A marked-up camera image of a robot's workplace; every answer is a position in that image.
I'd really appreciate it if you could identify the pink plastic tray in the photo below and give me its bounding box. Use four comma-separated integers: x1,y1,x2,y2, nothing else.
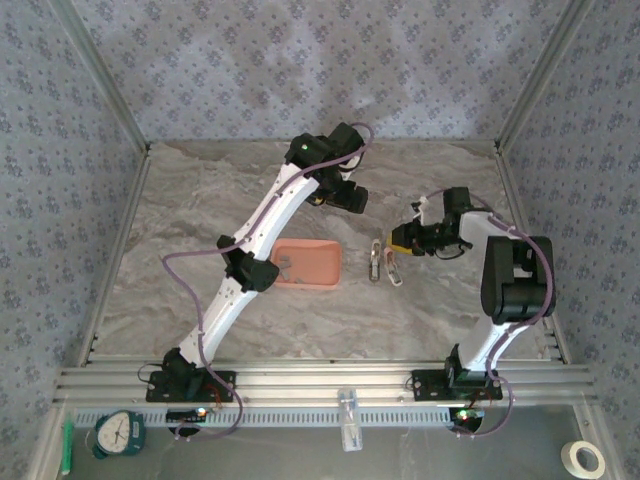
269,238,345,293

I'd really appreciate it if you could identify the black controller board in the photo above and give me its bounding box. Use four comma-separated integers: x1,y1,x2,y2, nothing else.
165,407,209,424
449,407,486,424

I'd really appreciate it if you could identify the white tape roll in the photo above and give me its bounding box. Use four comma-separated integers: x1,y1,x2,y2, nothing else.
559,439,607,479

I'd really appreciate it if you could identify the green dial clock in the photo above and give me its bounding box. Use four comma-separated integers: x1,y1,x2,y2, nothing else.
91,409,146,460

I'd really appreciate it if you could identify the green pen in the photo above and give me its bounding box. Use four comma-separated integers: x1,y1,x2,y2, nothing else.
60,418,75,475

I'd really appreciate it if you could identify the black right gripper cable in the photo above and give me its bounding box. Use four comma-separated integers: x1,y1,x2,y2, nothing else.
433,239,474,260

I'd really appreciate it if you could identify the aluminium table edge rail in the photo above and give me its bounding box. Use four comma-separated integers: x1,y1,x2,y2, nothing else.
494,144,571,364
74,143,154,369

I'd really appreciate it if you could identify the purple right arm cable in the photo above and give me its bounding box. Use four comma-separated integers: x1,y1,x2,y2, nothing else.
423,188,557,441

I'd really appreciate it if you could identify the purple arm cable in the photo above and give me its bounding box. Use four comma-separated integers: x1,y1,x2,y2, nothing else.
162,122,376,445
423,188,557,441

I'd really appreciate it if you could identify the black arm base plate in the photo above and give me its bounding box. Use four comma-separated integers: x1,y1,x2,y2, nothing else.
145,368,237,404
410,368,504,401

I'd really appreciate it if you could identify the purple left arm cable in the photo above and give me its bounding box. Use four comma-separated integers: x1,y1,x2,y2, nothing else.
162,122,376,445

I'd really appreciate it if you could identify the aluminium corner post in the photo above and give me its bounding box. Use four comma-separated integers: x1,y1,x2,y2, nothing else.
47,0,152,151
494,0,599,150

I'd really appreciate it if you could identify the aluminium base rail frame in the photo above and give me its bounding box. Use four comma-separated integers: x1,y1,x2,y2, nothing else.
52,355,596,405

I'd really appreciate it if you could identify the clear plastic bracket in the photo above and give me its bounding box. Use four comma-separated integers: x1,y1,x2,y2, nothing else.
337,387,364,454

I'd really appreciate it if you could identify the grey slotted cable duct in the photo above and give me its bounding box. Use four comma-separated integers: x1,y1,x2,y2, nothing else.
74,410,454,429

